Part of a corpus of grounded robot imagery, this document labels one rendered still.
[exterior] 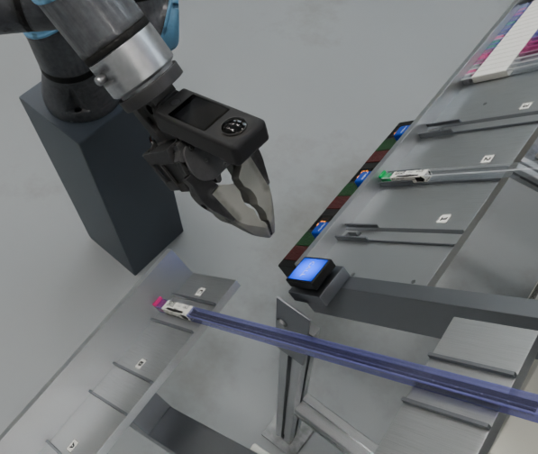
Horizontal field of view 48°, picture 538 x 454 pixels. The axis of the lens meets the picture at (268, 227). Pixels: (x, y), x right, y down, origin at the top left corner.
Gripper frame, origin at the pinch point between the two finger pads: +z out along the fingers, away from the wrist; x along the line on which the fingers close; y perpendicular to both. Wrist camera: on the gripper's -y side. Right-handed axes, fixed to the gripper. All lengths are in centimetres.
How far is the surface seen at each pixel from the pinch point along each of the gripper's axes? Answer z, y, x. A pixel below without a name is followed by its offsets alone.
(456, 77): 10.3, 6.3, -44.9
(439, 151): 12.2, 0.4, -28.3
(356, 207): 11.2, 6.3, -15.7
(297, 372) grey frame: 28.1, 16.6, 2.6
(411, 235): 12.2, -5.7, -11.7
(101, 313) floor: 28, 94, 6
